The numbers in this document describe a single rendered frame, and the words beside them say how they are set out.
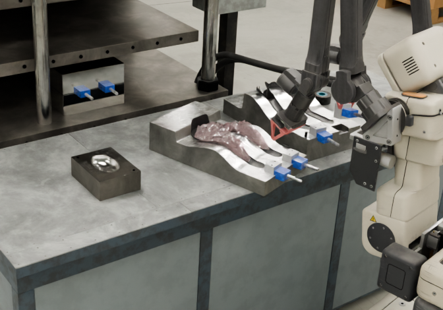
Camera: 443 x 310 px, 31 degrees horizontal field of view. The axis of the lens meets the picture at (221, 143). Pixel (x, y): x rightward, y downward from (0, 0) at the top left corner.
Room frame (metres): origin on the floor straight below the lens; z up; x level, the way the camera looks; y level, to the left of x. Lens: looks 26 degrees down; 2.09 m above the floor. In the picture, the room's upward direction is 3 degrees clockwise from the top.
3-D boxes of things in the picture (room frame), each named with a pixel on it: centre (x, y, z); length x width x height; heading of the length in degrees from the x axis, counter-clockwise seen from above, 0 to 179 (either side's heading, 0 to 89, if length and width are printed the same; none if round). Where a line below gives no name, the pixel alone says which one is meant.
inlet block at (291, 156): (2.40, -0.28, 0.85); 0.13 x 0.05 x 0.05; 55
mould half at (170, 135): (2.51, -0.02, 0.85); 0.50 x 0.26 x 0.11; 55
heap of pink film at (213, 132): (2.51, -0.03, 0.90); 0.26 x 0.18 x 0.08; 55
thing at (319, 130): (2.54, -0.37, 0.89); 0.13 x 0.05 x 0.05; 36
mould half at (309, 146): (2.79, -0.25, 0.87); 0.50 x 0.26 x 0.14; 37
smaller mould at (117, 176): (2.29, 0.37, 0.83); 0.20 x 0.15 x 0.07; 37
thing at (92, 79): (3.10, 0.67, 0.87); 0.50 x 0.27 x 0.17; 37
